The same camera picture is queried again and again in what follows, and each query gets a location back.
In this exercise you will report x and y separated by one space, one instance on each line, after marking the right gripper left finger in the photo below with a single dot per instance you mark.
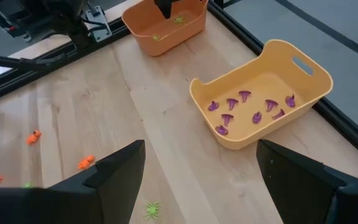
120 186

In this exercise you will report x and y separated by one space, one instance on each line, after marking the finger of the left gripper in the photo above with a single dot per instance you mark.
171 4
161 4

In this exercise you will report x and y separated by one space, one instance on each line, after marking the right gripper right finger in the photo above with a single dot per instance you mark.
291 186

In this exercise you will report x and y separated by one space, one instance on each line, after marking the green plastic spider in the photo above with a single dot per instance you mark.
156 36
179 19
152 210
28 185

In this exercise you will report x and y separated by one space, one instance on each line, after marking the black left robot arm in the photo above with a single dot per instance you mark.
70 18

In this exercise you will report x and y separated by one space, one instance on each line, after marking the orange plastic bin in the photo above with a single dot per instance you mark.
166 43

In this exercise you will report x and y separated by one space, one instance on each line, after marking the yellow plastic bin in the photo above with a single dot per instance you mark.
259 137

